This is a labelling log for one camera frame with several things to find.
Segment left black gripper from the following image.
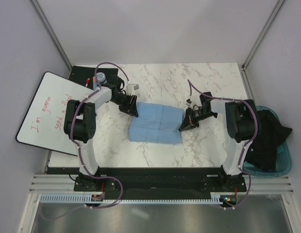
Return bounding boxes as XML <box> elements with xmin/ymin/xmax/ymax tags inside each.
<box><xmin>110</xmin><ymin>93</ymin><xmax>138</xmax><ymax>117</ymax></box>

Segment black mat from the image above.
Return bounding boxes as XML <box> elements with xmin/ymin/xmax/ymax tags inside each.
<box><xmin>68</xmin><ymin>66</ymin><xmax>124</xmax><ymax>89</ymax></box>

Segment white dry-erase board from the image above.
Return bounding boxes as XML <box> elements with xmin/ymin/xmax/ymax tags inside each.
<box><xmin>16</xmin><ymin>72</ymin><xmax>93</xmax><ymax>155</ymax></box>

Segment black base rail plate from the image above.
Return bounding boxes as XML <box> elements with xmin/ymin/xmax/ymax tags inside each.
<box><xmin>74</xmin><ymin>167</ymin><xmax>247</xmax><ymax>200</ymax></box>

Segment light blue long sleeve shirt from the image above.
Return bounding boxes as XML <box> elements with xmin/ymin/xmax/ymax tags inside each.
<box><xmin>129</xmin><ymin>102</ymin><xmax>184</xmax><ymax>144</ymax></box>

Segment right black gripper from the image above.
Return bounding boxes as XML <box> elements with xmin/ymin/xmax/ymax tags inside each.
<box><xmin>179</xmin><ymin>107</ymin><xmax>217</xmax><ymax>132</ymax></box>

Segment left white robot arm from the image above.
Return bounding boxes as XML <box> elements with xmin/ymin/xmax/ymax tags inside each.
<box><xmin>64</xmin><ymin>77</ymin><xmax>139</xmax><ymax>191</ymax></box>

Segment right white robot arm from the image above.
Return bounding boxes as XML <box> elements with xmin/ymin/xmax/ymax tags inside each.
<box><xmin>179</xmin><ymin>92</ymin><xmax>261</xmax><ymax>191</ymax></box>

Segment black clothes in bin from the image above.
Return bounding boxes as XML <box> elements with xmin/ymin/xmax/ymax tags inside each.
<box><xmin>245</xmin><ymin>108</ymin><xmax>293</xmax><ymax>173</ymax></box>

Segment light blue marker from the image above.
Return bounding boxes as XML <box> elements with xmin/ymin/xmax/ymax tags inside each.
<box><xmin>93</xmin><ymin>77</ymin><xmax>97</xmax><ymax>90</ymax></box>

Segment red white marker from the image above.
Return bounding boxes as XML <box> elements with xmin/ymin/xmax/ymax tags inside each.
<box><xmin>85</xmin><ymin>78</ymin><xmax>90</xmax><ymax>87</ymax></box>

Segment white slotted cable duct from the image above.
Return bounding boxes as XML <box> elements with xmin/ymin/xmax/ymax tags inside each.
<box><xmin>39</xmin><ymin>193</ymin><xmax>227</xmax><ymax>204</ymax></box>

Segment blue white round container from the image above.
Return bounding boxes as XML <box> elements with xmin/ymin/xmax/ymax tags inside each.
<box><xmin>95</xmin><ymin>72</ymin><xmax>107</xmax><ymax>85</ymax></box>

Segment teal plastic bin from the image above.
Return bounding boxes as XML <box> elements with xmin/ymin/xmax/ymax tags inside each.
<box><xmin>241</xmin><ymin>105</ymin><xmax>292</xmax><ymax>180</ymax></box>

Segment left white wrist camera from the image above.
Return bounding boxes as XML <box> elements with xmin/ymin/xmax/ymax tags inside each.
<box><xmin>126</xmin><ymin>83</ymin><xmax>139</xmax><ymax>95</ymax></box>

